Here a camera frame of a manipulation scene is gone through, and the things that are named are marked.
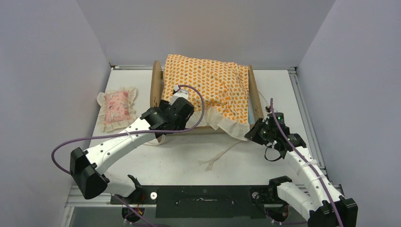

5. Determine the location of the wooden pet bed frame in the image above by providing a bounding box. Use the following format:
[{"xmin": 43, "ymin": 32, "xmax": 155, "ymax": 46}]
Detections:
[{"xmin": 150, "ymin": 61, "xmax": 265, "ymax": 140}]

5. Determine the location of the orange patterned bed cushion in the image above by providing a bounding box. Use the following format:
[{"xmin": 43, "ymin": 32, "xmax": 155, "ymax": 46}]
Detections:
[{"xmin": 162, "ymin": 54, "xmax": 250, "ymax": 140}]

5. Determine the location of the cream cushion tie string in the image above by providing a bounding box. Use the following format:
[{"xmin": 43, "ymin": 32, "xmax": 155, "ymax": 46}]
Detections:
[{"xmin": 198, "ymin": 140, "xmax": 244, "ymax": 171}]

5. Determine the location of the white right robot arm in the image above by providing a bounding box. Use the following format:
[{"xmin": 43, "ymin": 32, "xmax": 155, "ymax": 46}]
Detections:
[{"xmin": 245, "ymin": 112, "xmax": 358, "ymax": 227}]

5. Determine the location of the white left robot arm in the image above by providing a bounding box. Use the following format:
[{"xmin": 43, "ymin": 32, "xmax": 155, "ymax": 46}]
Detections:
[{"xmin": 70, "ymin": 97, "xmax": 194, "ymax": 203}]

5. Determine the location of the blue striped bed fabric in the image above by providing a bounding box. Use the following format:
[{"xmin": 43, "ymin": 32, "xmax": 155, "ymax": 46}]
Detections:
[{"xmin": 248, "ymin": 104, "xmax": 255, "ymax": 124}]

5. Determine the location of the pink frilled small pillow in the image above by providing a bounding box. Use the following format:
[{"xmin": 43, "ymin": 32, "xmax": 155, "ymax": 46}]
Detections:
[{"xmin": 96, "ymin": 87, "xmax": 137, "ymax": 133}]

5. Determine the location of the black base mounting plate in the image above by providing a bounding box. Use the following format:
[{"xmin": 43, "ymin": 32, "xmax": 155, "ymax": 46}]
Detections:
[{"xmin": 111, "ymin": 185, "xmax": 289, "ymax": 220}]

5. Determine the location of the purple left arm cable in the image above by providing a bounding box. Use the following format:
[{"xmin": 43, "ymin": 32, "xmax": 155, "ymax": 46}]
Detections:
[{"xmin": 51, "ymin": 84, "xmax": 206, "ymax": 227}]

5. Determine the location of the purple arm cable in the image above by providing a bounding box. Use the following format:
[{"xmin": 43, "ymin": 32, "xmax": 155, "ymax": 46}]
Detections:
[
  {"xmin": 269, "ymin": 98, "xmax": 345, "ymax": 227},
  {"xmin": 51, "ymin": 84, "xmax": 206, "ymax": 227}
]

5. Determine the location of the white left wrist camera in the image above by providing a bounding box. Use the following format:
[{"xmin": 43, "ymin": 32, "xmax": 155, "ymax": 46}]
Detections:
[{"xmin": 170, "ymin": 85, "xmax": 189, "ymax": 103}]

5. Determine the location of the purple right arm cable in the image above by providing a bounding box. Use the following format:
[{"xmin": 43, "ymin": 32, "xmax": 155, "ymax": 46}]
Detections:
[{"xmin": 269, "ymin": 98, "xmax": 345, "ymax": 227}]

